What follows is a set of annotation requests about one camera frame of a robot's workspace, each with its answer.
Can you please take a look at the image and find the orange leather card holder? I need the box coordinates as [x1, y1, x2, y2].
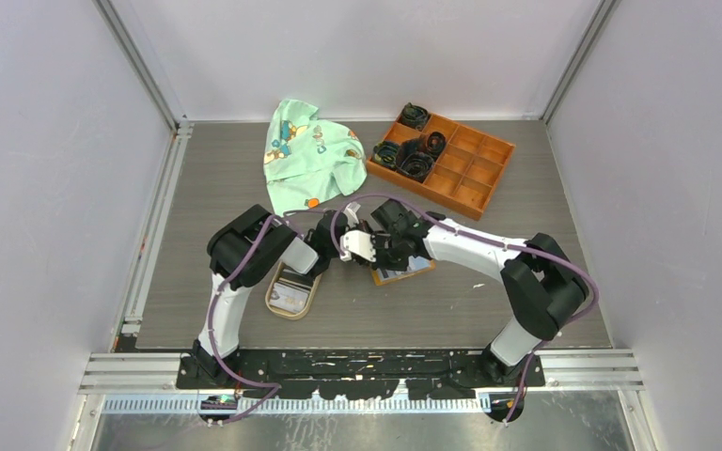
[371, 257, 435, 287]

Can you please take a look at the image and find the beige oval card tray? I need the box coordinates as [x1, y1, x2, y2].
[265, 263, 322, 320]

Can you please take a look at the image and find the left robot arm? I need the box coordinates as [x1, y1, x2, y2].
[192, 205, 349, 388]

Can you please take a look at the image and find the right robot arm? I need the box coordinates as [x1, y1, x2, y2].
[371, 200, 589, 386]

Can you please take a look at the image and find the orange compartment organizer tray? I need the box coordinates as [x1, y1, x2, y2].
[366, 112, 515, 220]

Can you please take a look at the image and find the light green printed shirt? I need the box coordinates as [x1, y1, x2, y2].
[262, 99, 367, 216]

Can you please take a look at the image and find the blue yellow rolled tie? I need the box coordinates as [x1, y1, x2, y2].
[371, 140, 400, 170]

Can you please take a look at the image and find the black orange rolled tie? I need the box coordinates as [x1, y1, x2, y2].
[422, 132, 447, 161]

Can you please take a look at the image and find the dark green rolled tie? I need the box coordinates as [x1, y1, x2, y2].
[398, 102, 431, 131]

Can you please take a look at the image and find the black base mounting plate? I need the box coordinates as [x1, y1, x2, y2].
[176, 349, 545, 400]

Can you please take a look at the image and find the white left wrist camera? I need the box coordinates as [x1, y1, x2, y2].
[342, 201, 361, 231]

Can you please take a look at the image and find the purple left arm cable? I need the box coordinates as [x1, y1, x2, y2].
[203, 210, 337, 428]

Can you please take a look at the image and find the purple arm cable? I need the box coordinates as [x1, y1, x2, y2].
[203, 210, 337, 428]
[329, 193, 600, 428]

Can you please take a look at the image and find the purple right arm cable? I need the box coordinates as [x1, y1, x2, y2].
[329, 193, 600, 428]

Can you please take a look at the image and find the aluminium front rail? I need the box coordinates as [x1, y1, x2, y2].
[79, 349, 645, 423]

